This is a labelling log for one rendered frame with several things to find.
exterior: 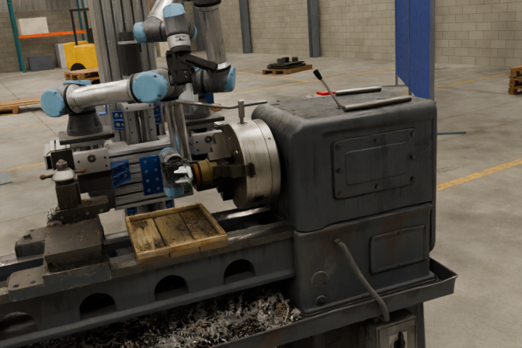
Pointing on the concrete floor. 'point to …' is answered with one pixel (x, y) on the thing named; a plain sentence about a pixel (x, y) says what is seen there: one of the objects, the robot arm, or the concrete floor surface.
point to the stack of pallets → (84, 75)
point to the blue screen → (415, 26)
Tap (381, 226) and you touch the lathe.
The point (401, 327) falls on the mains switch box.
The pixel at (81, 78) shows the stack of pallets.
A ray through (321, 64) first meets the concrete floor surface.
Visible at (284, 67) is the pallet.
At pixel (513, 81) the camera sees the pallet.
